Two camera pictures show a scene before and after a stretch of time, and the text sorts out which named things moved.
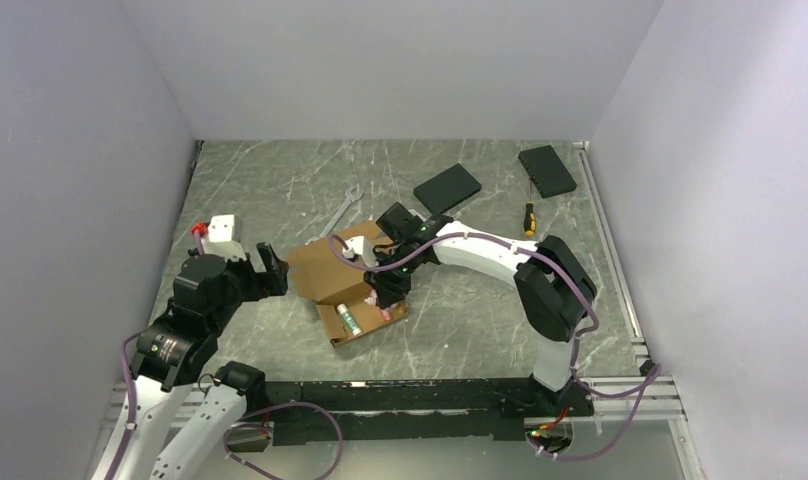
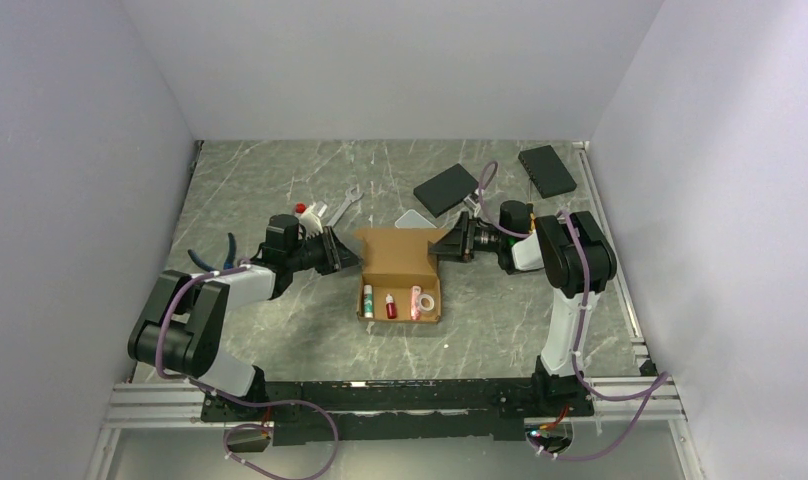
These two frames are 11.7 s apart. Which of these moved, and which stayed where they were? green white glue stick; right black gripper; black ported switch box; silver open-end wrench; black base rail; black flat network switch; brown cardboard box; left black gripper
Moved: green white glue stick; left black gripper; brown cardboard box; right black gripper
Stayed: black ported switch box; black base rail; silver open-end wrench; black flat network switch
